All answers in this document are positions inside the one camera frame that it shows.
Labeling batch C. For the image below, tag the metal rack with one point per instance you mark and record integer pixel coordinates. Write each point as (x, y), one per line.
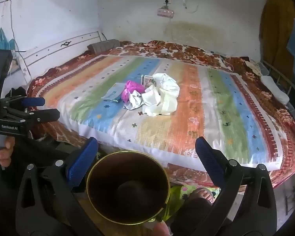
(288, 83)

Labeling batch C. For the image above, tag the white power strip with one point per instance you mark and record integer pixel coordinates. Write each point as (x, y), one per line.
(165, 12)

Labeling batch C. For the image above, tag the colourful striped blanket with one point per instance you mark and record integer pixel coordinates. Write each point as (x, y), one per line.
(162, 123)

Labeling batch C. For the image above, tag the brown hanging garment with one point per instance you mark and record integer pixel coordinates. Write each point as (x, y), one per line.
(276, 29)

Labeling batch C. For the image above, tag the grey pillow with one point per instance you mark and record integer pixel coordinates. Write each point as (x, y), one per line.
(103, 45)

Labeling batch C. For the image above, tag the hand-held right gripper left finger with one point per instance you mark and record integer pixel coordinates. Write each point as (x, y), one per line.
(81, 163)

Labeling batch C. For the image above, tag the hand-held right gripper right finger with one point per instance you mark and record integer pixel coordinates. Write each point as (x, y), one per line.
(209, 158)

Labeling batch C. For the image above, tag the small printed box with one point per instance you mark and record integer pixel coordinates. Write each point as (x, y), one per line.
(146, 79)

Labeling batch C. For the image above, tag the green dotted slipper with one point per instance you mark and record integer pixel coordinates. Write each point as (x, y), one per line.
(182, 192)

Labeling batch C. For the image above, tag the large white plastic bag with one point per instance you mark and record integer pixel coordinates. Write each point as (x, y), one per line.
(168, 88)

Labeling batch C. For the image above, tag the brown bin with yellow rim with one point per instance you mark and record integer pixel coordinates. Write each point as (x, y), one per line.
(127, 174)

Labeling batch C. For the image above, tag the person's left hand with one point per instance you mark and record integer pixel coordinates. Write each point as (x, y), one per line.
(6, 153)

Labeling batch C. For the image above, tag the white headboard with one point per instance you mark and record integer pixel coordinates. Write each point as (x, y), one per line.
(64, 51)

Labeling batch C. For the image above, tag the person's right leg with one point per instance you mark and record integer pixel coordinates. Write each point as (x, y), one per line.
(194, 213)

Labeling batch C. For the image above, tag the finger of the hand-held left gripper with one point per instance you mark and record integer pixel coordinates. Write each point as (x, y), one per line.
(33, 101)
(45, 116)

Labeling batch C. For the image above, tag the person's bare foot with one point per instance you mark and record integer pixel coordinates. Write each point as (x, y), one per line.
(201, 194)

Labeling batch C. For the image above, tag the wall socket with plug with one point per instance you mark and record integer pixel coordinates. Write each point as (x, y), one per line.
(166, 1)

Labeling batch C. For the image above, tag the striped colourful bedspread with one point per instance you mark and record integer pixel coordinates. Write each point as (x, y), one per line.
(280, 118)

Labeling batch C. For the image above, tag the pink plastic bag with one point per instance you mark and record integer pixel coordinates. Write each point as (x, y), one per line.
(131, 89)

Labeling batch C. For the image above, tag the blue booklet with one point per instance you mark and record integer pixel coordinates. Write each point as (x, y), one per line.
(113, 94)

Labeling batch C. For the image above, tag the white cloth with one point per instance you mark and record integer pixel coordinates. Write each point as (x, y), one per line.
(275, 89)

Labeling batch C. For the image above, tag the dark cloth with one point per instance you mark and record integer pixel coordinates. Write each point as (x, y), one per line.
(17, 92)

